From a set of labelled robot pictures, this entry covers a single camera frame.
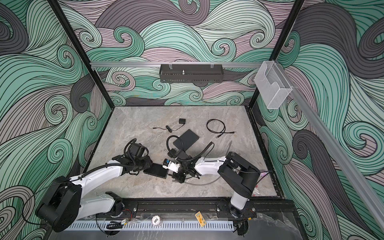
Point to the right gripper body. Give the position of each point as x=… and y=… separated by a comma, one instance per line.
x=182, y=172

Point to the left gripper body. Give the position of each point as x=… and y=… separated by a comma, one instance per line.
x=143, y=164

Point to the clear acrylic wall holder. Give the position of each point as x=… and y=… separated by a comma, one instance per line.
x=273, y=84

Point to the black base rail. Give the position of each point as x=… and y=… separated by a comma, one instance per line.
x=217, y=206

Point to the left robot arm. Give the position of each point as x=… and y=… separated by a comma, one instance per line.
x=66, y=200

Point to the white slotted cable duct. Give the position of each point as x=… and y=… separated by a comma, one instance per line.
x=164, y=226

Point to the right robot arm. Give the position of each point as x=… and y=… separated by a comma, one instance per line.
x=237, y=172

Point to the ribbed black network switch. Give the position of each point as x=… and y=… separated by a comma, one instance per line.
x=157, y=170

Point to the yellow tag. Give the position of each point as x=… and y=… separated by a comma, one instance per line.
x=201, y=220

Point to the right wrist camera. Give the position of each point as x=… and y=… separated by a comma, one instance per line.
x=170, y=165

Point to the black wall tray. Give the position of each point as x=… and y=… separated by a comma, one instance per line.
x=191, y=73

